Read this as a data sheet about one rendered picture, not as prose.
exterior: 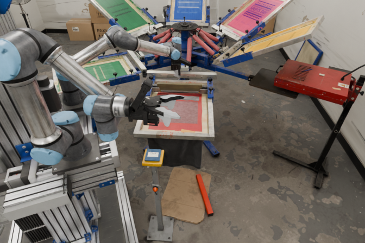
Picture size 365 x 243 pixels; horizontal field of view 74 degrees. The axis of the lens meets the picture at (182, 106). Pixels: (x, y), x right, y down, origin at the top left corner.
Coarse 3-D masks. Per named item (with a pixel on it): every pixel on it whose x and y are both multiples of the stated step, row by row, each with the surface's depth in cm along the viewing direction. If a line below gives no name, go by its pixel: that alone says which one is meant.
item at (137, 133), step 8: (160, 80) 234; (168, 80) 234; (176, 80) 234; (184, 80) 234; (192, 80) 234; (208, 104) 202; (208, 112) 193; (208, 120) 189; (136, 128) 178; (136, 136) 174; (144, 136) 174; (152, 136) 173; (160, 136) 173; (168, 136) 172; (176, 136) 172; (184, 136) 171; (192, 136) 171; (200, 136) 171; (208, 136) 170
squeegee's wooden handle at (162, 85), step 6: (162, 84) 216; (168, 84) 215; (174, 84) 215; (180, 84) 215; (186, 84) 215; (192, 84) 215; (198, 84) 215; (174, 90) 219; (180, 90) 218; (186, 90) 218; (192, 90) 217; (198, 90) 217
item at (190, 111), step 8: (200, 96) 218; (184, 104) 208; (192, 104) 208; (200, 104) 208; (184, 112) 198; (192, 112) 198; (200, 112) 199; (176, 120) 190; (184, 120) 190; (192, 120) 190; (200, 120) 190; (176, 128) 183; (184, 128) 183; (192, 128) 183; (200, 128) 183
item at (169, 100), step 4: (164, 96) 89; (168, 96) 89; (172, 96) 89; (176, 96) 89; (180, 96) 90; (164, 100) 88; (168, 100) 88; (172, 100) 91; (160, 104) 89; (164, 104) 90; (168, 104) 91; (172, 104) 92; (168, 108) 92; (172, 108) 93
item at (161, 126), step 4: (160, 92) 223; (164, 92) 223; (176, 100) 212; (176, 104) 208; (176, 108) 203; (160, 120) 190; (172, 120) 190; (160, 124) 186; (172, 124) 186; (148, 128) 183; (152, 128) 183; (156, 128) 183; (160, 128) 183; (164, 128) 183; (168, 128) 183; (172, 128) 183
